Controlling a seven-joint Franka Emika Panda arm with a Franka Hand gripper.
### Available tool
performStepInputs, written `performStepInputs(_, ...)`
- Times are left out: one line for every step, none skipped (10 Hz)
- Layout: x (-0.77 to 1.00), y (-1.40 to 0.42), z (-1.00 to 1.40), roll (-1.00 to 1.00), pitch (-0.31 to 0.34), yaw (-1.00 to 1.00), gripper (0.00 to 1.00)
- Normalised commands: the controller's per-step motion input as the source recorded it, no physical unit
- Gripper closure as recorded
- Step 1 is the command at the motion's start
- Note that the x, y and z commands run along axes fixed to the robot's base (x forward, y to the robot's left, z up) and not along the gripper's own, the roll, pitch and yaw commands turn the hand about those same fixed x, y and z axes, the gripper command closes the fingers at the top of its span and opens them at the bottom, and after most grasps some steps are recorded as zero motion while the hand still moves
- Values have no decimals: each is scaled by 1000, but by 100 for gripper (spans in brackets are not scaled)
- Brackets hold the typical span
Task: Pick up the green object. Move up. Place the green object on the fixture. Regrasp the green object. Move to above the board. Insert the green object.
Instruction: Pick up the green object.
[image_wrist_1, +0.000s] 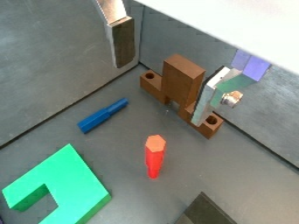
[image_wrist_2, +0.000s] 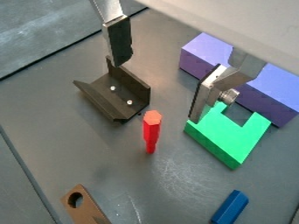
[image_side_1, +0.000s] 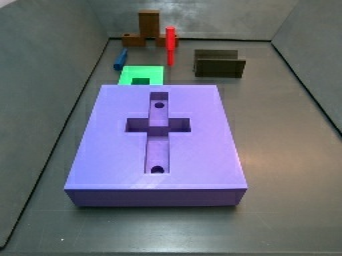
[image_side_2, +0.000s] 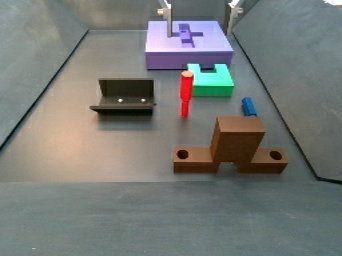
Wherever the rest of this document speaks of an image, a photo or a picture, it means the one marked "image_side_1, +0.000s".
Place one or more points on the blue peg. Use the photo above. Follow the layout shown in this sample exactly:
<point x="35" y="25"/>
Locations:
<point x="120" y="60"/>

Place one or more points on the purple board with cross slot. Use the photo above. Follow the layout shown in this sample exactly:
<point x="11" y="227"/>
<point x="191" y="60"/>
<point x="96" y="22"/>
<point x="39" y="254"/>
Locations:
<point x="156" y="149"/>

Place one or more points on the brown T-shaped block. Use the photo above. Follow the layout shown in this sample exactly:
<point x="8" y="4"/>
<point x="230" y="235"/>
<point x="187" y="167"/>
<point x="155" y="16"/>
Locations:
<point x="148" y="31"/>

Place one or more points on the green U-shaped block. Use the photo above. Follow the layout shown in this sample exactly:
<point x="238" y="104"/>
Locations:
<point x="142" y="75"/>

